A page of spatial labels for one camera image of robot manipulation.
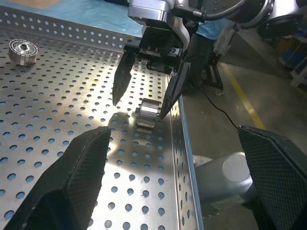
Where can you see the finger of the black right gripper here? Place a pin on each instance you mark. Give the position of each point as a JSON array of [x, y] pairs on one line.
[[122, 79], [175, 91]]

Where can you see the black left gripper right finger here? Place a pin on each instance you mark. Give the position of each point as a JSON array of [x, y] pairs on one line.
[[280, 182]]

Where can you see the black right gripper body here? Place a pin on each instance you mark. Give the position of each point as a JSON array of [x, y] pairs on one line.
[[158, 38]]

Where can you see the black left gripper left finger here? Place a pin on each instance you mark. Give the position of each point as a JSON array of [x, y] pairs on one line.
[[72, 187]]

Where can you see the metal gear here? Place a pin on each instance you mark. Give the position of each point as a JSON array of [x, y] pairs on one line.
[[22, 51], [148, 115]]

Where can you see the light blue cover sheet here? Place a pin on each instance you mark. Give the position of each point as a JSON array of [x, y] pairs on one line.
[[209, 28]]

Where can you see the silver robot body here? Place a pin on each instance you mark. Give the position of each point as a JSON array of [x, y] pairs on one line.
[[220, 182]]

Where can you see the perforated metal tray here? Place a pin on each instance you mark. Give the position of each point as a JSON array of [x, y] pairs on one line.
[[134, 165]]

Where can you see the blue and white shelf rack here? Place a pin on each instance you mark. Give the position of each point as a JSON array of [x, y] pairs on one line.
[[295, 57]]

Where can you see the black round background object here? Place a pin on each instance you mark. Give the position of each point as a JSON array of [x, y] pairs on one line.
[[283, 24]]

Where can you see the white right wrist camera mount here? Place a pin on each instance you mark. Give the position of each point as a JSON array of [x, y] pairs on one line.
[[146, 10]]

